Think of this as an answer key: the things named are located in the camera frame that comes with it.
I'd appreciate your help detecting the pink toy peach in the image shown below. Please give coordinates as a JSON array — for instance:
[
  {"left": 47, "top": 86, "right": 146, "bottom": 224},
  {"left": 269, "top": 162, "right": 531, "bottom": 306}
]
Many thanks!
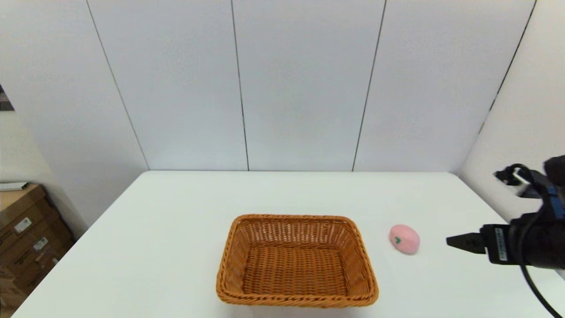
[{"left": 388, "top": 224, "right": 420, "bottom": 255}]

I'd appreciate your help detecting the orange wicker basket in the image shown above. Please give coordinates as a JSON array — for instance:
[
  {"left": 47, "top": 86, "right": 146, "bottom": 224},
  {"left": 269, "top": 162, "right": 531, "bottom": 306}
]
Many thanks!
[{"left": 215, "top": 214, "right": 379, "bottom": 308}]

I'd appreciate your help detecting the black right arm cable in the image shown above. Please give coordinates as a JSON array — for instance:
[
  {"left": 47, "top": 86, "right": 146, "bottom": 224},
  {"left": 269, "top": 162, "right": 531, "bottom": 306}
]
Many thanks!
[{"left": 519, "top": 213, "right": 561, "bottom": 318}]

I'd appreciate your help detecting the blue cable strap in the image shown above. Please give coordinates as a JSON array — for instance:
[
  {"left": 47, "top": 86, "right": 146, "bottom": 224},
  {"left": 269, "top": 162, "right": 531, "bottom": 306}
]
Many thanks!
[{"left": 546, "top": 185, "right": 565, "bottom": 220}]

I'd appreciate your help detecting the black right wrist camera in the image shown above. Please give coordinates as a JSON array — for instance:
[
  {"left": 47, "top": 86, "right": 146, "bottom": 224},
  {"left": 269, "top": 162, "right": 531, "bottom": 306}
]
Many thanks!
[{"left": 493, "top": 155, "right": 565, "bottom": 199}]

